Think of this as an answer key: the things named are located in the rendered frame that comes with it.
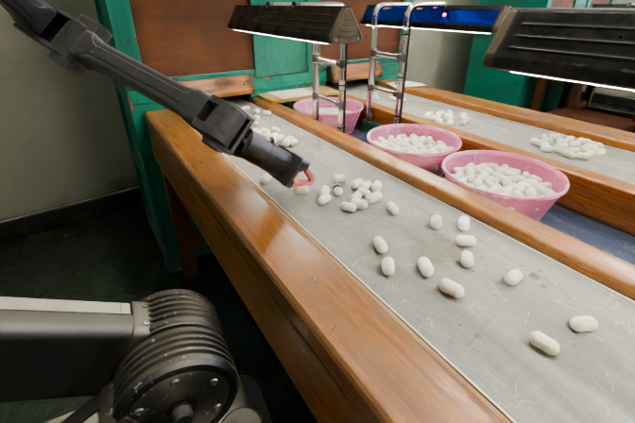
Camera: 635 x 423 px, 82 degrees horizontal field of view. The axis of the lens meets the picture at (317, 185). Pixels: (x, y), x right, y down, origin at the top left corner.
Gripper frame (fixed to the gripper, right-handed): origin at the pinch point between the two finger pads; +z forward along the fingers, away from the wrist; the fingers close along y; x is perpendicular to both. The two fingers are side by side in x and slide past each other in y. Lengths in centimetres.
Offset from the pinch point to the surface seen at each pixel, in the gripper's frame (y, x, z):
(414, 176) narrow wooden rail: -11.5, -13.7, 15.5
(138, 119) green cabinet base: 81, 17, -16
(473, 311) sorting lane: -43.1, 1.6, 0.5
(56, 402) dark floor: 41, 102, -4
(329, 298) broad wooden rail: -32.5, 10.4, -14.0
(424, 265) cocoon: -34.3, 0.4, -1.0
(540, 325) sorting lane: -49.4, -1.8, 4.4
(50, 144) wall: 160, 61, -25
